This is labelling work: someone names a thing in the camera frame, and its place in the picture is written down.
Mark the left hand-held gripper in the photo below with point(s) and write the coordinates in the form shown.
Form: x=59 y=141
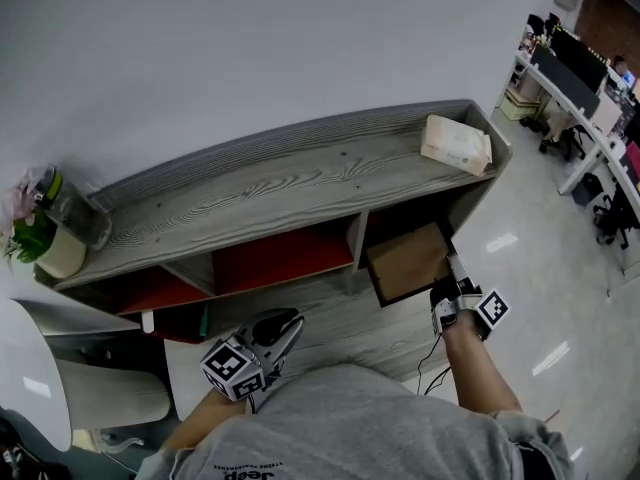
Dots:
x=232 y=370

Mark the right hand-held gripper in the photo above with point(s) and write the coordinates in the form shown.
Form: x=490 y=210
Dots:
x=460 y=303

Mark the grey wooden shelf unit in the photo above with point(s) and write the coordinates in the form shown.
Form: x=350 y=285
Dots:
x=280 y=188

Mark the person's left forearm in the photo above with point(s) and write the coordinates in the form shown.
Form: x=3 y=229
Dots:
x=210 y=420

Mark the person's right forearm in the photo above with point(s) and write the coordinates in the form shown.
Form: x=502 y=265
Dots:
x=475 y=373

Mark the grey wooden desk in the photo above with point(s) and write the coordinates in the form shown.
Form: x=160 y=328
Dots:
x=360 y=333

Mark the long white office desk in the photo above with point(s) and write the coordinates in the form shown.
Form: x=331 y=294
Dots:
x=565 y=103

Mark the dark desk divider panel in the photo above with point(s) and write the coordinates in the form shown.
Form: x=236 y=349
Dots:
x=562 y=80

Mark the person's grey shirt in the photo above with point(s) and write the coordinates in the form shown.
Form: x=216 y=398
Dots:
x=350 y=428

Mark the white tissue packet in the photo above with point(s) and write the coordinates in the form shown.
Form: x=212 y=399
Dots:
x=452 y=143

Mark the dark trash bin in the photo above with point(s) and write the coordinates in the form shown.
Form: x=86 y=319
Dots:
x=586 y=189

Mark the black office chair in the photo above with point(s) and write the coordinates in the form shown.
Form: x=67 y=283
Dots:
x=617 y=218

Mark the white storage crate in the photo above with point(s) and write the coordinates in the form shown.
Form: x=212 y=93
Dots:
x=520 y=105

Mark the clear glass jar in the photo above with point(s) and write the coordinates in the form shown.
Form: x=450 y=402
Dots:
x=82 y=218

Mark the white pot with flowers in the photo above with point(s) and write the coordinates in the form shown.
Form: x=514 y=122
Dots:
x=60 y=255

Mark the large black monitor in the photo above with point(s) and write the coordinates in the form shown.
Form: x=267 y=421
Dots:
x=580 y=60

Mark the white round table top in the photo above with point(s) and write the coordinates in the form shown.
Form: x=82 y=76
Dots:
x=30 y=368

